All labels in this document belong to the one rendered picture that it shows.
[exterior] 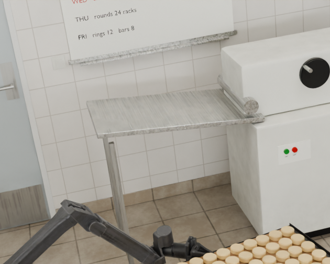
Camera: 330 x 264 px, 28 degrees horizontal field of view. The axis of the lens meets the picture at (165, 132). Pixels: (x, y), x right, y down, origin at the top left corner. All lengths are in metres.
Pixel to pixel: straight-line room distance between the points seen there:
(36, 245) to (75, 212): 0.16
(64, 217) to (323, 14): 2.99
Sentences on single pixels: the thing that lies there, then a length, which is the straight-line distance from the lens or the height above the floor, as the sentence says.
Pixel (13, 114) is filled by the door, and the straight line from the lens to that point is 4.43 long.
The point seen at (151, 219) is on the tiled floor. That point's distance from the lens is 4.58.
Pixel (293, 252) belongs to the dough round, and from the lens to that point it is 2.46.
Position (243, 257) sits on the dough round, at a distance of 2.42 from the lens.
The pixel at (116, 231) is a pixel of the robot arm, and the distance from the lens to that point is 2.29.
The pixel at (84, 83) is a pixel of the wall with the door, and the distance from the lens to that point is 4.36.
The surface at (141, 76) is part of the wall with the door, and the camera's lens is 4.40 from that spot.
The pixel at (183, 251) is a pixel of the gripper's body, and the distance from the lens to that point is 2.47.
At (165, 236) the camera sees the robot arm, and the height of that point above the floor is 1.08.
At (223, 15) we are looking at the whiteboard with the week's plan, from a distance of 4.42.
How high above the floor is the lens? 2.43
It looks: 25 degrees down
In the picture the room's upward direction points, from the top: 7 degrees counter-clockwise
